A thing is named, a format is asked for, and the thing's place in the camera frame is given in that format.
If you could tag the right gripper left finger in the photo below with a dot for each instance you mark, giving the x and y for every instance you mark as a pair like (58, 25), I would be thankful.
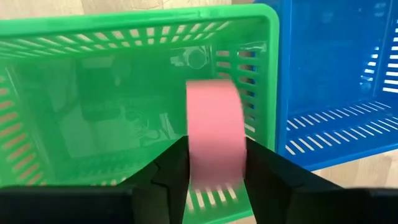
(164, 186)

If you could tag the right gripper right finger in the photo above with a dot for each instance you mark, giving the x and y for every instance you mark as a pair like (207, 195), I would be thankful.
(273, 186)

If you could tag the pink tape roll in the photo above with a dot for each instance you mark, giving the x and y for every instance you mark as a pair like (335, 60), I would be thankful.
(214, 124)

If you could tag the green plastic basket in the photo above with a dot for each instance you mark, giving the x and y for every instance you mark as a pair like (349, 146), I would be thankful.
(77, 93)

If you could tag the blue plastic basket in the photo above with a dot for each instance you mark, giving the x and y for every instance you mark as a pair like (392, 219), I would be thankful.
(326, 62)

